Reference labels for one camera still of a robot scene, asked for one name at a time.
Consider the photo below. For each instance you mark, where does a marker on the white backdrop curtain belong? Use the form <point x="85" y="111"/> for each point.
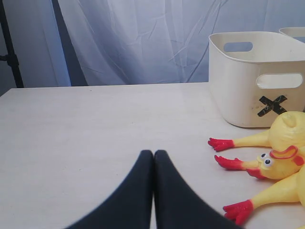
<point x="111" y="42"/>

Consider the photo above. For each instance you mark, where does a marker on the broken chicken head with tube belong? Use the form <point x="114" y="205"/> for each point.
<point x="278" y="165"/>

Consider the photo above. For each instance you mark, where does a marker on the cream bin with O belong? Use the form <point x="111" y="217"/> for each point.
<point x="297" y="33"/>

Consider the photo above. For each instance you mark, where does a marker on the headless yellow chicken body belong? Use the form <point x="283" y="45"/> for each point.
<point x="288" y="129"/>

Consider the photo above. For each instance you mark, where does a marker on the black stand pole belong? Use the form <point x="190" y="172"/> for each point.
<point x="10" y="58"/>

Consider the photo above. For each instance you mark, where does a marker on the cream bin with X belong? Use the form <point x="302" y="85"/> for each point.
<point x="254" y="76"/>

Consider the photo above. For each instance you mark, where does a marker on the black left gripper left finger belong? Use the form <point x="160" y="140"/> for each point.
<point x="130" y="205"/>

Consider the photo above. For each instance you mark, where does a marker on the whole rubber chicken front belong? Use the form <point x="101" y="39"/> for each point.
<point x="288" y="190"/>

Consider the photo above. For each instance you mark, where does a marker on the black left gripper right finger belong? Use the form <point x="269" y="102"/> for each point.
<point x="177" y="206"/>

